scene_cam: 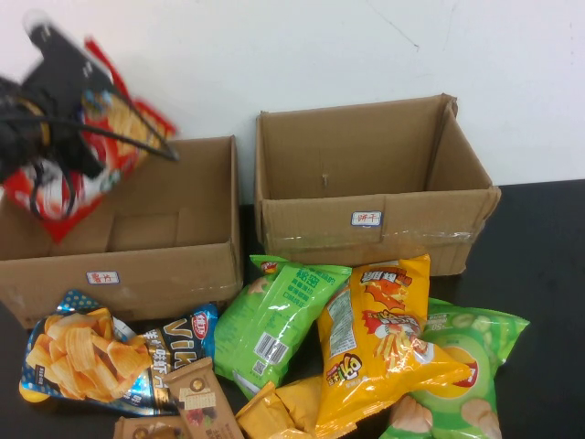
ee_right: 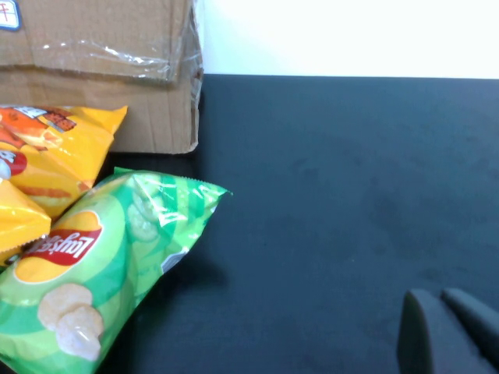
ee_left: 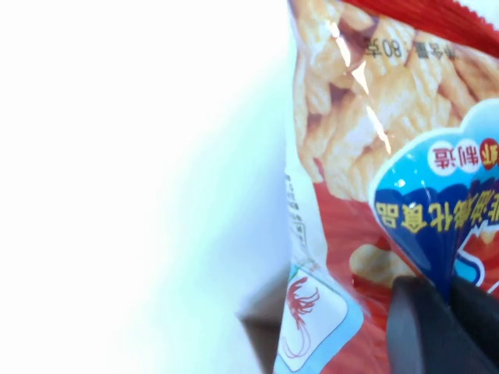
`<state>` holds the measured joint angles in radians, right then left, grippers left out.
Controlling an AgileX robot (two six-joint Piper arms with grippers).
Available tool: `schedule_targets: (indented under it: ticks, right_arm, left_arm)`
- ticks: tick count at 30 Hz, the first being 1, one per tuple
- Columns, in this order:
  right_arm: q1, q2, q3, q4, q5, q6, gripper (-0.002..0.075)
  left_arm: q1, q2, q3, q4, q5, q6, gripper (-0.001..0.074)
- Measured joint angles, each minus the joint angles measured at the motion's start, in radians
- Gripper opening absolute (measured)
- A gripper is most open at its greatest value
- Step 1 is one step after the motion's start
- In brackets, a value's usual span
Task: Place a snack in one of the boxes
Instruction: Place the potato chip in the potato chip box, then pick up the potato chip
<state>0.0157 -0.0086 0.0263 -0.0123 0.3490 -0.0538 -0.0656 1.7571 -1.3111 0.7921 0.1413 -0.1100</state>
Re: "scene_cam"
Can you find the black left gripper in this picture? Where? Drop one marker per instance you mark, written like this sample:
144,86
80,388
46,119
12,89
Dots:
59,110

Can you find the brown biscuit packet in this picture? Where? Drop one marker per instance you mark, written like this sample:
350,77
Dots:
151,430
201,402

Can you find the low cardboard box, red-ink label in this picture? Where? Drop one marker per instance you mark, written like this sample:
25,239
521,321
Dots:
183,274

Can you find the green chip bag with barcode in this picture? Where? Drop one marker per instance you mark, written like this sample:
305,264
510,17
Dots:
274,320

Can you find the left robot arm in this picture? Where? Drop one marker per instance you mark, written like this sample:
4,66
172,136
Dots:
18,137

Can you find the green Lay's chip bag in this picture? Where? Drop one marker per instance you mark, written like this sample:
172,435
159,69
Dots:
480,347

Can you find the red shrimp stick snack bag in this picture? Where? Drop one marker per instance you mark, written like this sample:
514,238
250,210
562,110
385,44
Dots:
128,132

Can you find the small yellow round object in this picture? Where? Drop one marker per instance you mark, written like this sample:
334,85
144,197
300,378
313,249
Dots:
29,395

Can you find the yellow fries snack bag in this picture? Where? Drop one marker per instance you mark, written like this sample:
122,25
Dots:
365,329

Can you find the blue polka-dot ridged chip bag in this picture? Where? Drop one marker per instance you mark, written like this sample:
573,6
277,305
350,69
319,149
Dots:
77,352

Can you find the tall taped cardboard box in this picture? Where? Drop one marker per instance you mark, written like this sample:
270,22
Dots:
320,228

